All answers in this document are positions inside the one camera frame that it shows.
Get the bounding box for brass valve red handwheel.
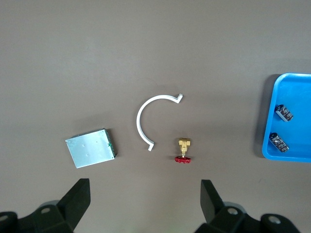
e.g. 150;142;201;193
174;137;192;165

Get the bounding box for silver metal box module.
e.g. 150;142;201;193
65;128;119;169

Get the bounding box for white curved plastic clip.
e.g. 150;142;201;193
136;93;184;152

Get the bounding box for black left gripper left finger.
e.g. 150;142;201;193
0;179;91;233

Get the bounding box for dark brown cylindrical capacitor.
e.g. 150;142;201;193
269;132;290;153
275;104;294;122

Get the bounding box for brown table cover mat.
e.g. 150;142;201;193
0;0;311;233

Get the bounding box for blue plastic tray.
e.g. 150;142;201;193
261;72;311;163

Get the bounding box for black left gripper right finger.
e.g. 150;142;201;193
194;179;302;233

